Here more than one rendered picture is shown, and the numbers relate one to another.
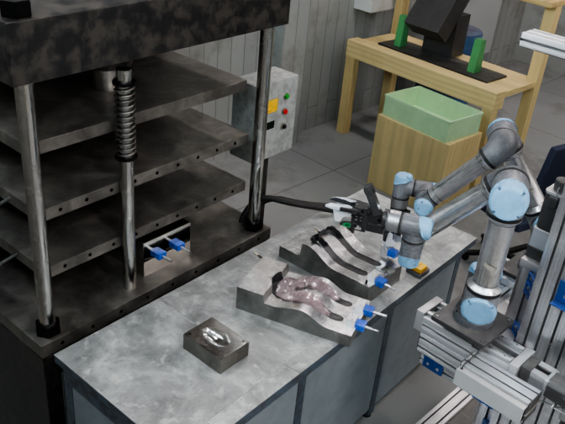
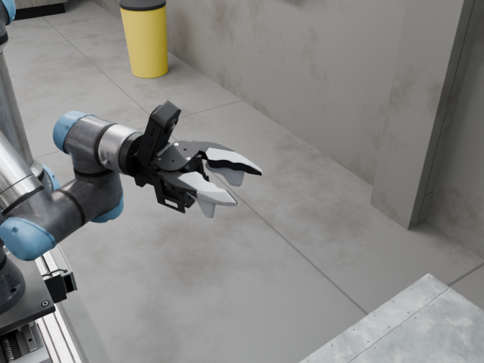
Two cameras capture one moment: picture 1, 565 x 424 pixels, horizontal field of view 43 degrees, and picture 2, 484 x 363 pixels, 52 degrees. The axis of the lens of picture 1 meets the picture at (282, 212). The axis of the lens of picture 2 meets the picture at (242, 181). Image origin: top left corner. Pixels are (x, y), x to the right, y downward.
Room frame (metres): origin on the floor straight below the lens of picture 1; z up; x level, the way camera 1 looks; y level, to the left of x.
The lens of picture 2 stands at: (2.70, -0.01, 1.84)
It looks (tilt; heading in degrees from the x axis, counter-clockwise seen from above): 34 degrees down; 195
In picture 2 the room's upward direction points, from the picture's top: straight up
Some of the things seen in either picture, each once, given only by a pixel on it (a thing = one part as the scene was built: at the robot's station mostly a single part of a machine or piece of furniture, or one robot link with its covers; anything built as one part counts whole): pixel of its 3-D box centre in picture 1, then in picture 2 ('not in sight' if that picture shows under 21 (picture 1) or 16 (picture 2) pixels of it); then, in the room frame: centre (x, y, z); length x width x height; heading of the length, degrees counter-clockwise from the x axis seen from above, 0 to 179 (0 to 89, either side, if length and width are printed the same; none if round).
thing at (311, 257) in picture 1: (340, 256); not in sight; (2.72, -0.28, 0.87); 0.50 x 0.26 x 0.14; 52
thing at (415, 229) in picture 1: (415, 226); (90, 140); (2.07, -0.45, 1.43); 0.11 x 0.08 x 0.09; 74
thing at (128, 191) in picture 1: (128, 223); not in sight; (2.45, 0.62, 1.10); 0.05 x 0.05 x 1.30
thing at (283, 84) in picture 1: (256, 207); not in sight; (3.32, 0.14, 0.73); 0.30 x 0.22 x 1.47; 142
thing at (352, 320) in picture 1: (362, 325); not in sight; (2.25, -0.36, 0.85); 0.13 x 0.05 x 0.05; 69
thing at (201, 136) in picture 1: (101, 143); not in sight; (2.83, 0.82, 1.26); 1.10 x 0.74 x 0.05; 142
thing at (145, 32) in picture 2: not in sight; (146, 37); (-1.51, -2.10, 0.33); 0.42 x 0.42 x 0.67
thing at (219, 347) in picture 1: (215, 344); not in sight; (2.07, 0.20, 0.83); 0.20 x 0.15 x 0.07; 52
